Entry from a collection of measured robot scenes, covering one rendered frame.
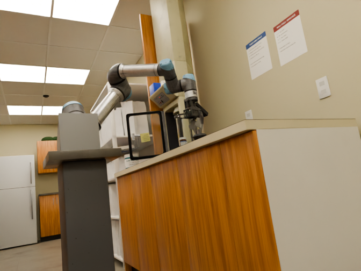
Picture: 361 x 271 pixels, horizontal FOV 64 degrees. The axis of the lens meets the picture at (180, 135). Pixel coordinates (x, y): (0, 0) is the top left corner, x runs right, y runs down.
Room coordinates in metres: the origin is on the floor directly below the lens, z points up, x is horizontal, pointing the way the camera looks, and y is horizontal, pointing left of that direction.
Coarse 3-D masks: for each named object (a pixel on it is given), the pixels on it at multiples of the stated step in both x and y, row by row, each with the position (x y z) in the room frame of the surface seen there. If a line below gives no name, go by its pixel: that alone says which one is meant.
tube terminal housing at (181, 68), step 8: (176, 64) 2.15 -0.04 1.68; (184, 64) 2.18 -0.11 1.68; (176, 72) 2.14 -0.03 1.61; (184, 72) 2.18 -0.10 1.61; (192, 72) 2.35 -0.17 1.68; (160, 80) 2.40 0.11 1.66; (184, 96) 2.16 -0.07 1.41; (168, 104) 2.32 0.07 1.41; (176, 104) 2.22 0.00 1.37; (184, 112) 2.15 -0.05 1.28; (168, 144) 2.40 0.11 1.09
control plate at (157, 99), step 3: (162, 93) 2.19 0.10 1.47; (156, 96) 2.28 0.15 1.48; (159, 96) 2.26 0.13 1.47; (162, 96) 2.23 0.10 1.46; (165, 96) 2.21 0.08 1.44; (153, 99) 2.35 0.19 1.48; (156, 99) 2.32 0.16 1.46; (159, 99) 2.30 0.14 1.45; (162, 99) 2.27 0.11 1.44; (165, 99) 2.25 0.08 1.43; (168, 99) 2.23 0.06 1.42; (156, 102) 2.36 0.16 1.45; (159, 102) 2.33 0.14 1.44; (162, 102) 2.31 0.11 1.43; (165, 102) 2.28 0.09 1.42
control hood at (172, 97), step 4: (160, 88) 2.16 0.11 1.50; (156, 92) 2.24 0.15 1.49; (160, 92) 2.21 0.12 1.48; (164, 92) 2.17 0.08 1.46; (152, 96) 2.32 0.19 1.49; (168, 96) 2.19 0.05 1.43; (172, 96) 2.16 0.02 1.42; (176, 96) 2.14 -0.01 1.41; (152, 100) 2.37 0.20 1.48; (172, 100) 2.22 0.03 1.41; (156, 104) 2.39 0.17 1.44; (164, 104) 2.32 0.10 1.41
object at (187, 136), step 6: (180, 120) 1.75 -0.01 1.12; (186, 120) 1.75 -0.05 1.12; (180, 126) 1.75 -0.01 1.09; (186, 126) 1.74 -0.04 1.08; (180, 132) 1.75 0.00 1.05; (186, 132) 1.74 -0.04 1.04; (180, 138) 1.75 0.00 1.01; (186, 138) 1.74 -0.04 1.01; (192, 138) 1.77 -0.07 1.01; (180, 144) 1.76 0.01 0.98
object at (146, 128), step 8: (136, 120) 2.38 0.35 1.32; (144, 120) 2.39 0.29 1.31; (152, 120) 2.39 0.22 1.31; (136, 128) 2.38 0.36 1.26; (144, 128) 2.39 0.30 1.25; (152, 128) 2.39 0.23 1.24; (160, 128) 2.40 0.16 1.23; (136, 136) 2.38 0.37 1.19; (144, 136) 2.39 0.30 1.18; (152, 136) 2.39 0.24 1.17; (160, 136) 2.40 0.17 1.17; (136, 144) 2.38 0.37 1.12; (144, 144) 2.38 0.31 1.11; (152, 144) 2.39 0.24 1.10; (160, 144) 2.40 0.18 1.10; (136, 152) 2.38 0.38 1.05; (144, 152) 2.38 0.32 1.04; (152, 152) 2.39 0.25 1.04; (160, 152) 2.40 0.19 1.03
